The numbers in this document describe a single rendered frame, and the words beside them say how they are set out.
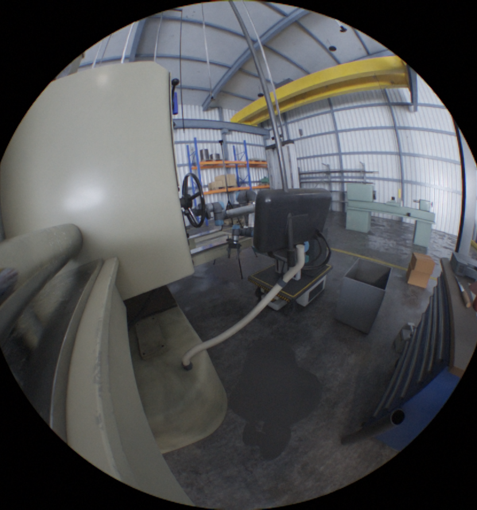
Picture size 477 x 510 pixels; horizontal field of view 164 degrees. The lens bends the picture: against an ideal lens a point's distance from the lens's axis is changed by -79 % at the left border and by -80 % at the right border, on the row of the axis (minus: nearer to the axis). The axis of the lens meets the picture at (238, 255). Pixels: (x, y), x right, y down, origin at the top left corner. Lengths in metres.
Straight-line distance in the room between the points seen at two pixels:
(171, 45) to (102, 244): 7.88
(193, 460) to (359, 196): 6.01
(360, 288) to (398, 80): 8.14
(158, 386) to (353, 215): 5.66
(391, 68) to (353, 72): 1.47
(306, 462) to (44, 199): 1.67
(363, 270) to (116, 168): 2.12
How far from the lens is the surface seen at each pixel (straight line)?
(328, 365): 1.55
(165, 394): 0.84
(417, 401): 0.86
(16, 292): 0.25
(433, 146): 9.80
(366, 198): 5.52
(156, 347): 0.99
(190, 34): 7.94
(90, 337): 0.22
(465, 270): 1.22
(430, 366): 0.80
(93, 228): 0.54
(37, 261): 0.30
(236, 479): 1.32
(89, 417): 0.16
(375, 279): 2.05
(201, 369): 0.85
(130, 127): 0.59
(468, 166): 4.60
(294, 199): 0.58
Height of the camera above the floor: 1.30
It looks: 21 degrees down
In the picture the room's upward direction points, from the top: 7 degrees counter-clockwise
